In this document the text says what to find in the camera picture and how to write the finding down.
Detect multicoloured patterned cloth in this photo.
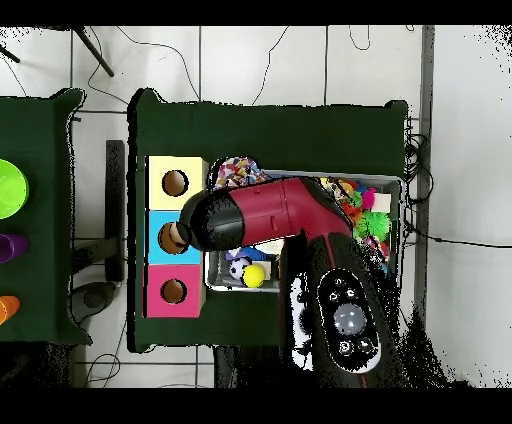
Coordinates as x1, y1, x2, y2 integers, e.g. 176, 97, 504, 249
209, 155, 270, 191

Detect clear mesh bin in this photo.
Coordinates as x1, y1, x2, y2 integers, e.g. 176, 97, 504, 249
204, 169, 403, 293

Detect wooden box with three holes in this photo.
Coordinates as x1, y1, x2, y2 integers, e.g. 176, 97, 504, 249
143, 154, 210, 320

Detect cream waffle cloth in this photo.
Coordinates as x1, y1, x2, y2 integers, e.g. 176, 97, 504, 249
253, 237, 289, 256

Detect small soccer ball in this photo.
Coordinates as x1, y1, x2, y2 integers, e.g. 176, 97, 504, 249
228, 256, 253, 281

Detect smooth yellow ball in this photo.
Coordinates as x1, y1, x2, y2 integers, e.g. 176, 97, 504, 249
240, 263, 267, 289

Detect dark green tablecloth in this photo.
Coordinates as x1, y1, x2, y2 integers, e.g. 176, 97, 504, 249
127, 88, 409, 355

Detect green spiky ball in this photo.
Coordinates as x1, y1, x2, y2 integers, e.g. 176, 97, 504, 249
353, 210, 392, 242

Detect dark grey rounded floor object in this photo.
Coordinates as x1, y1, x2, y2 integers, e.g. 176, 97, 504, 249
69, 280, 119, 325

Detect long black tripod leg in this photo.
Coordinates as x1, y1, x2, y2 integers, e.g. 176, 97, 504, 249
73, 26, 115, 78

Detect dark green side-table cloth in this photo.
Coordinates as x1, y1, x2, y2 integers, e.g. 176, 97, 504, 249
0, 88, 93, 347

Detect purple cup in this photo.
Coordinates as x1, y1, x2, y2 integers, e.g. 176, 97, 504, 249
0, 233, 30, 264

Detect lime green bowl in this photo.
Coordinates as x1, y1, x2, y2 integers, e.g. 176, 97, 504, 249
0, 158, 30, 220

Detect orange cup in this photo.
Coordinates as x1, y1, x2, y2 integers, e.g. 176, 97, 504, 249
0, 295, 21, 326

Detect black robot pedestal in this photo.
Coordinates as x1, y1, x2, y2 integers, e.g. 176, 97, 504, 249
213, 345, 281, 388

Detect black floor cable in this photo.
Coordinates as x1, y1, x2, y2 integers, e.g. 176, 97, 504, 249
403, 221, 512, 249

